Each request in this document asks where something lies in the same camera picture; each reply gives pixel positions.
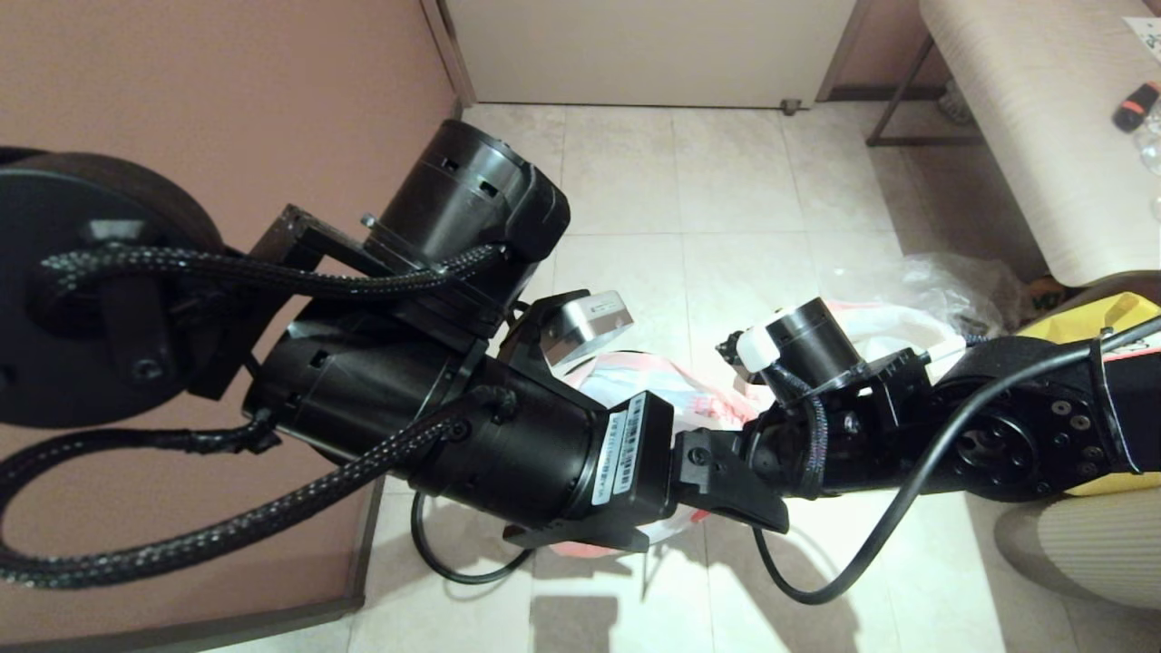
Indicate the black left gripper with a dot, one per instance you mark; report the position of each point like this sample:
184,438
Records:
648,472

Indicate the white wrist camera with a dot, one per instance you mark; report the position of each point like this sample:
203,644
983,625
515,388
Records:
728,345
594,322

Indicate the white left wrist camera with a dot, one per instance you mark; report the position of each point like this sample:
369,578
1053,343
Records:
594,322

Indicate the fresh white pink trash bag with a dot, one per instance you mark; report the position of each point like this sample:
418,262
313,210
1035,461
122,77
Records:
689,390

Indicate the dark metal table frame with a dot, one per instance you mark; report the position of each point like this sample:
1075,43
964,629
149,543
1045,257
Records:
893,100

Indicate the black orange marker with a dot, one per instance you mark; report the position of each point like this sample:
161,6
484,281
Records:
1136,107

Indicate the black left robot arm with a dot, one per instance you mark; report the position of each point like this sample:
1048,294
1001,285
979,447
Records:
363,381

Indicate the small metal door stopper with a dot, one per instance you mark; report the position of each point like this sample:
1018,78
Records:
792,106

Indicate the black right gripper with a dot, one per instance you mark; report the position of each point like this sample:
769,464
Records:
775,449

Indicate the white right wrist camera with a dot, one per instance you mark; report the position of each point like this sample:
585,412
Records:
728,345

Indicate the yellow shopping bag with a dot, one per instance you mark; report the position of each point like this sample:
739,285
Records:
1088,317

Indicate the white door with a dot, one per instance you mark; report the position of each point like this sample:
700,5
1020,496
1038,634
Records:
653,50

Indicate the green printed package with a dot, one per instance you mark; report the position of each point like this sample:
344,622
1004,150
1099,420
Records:
1048,293

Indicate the used white pink trash bag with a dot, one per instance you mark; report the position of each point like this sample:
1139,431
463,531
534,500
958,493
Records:
898,326

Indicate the white printed paper sheet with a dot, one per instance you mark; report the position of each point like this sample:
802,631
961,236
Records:
1145,34

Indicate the clear crumpled plastic bag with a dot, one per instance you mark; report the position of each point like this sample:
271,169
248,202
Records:
961,281

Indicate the small grey patterned object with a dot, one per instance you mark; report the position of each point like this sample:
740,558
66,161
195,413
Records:
952,107

